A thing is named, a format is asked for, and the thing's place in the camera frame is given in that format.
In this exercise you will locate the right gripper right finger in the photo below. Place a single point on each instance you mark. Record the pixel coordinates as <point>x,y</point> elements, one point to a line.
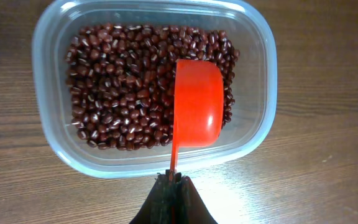
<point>189,206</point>

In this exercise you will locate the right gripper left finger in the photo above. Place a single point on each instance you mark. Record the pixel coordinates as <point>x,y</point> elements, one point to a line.
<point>158,207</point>

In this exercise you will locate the orange measuring scoop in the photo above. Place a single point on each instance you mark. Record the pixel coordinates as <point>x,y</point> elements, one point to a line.
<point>198,106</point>

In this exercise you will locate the red adzuki beans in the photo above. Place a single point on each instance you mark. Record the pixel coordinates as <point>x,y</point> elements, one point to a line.
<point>121,80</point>

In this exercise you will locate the clear plastic bean container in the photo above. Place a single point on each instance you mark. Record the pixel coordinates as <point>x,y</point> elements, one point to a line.
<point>254,87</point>

